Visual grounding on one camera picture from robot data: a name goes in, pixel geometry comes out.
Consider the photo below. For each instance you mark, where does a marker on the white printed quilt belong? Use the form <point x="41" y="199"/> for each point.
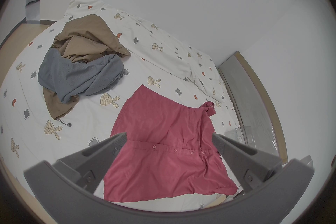
<point x="170" y="55"/>

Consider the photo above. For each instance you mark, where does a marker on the khaki garment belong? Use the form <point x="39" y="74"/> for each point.
<point x="86" y="34"/>

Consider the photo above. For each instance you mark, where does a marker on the bed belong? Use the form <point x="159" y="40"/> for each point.
<point x="84" y="118"/>

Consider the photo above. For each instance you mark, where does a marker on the grey garment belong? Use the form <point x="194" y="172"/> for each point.
<point x="78" y="76"/>

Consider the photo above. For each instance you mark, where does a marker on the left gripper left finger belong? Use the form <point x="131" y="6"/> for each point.
<point x="97" y="160"/>

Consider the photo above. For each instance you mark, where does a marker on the red shirt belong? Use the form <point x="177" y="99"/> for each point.
<point x="162" y="139"/>

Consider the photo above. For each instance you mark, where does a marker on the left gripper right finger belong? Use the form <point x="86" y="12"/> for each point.
<point x="244" y="162"/>

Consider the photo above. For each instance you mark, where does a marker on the clear plastic box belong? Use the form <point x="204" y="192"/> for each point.
<point x="246" y="136"/>

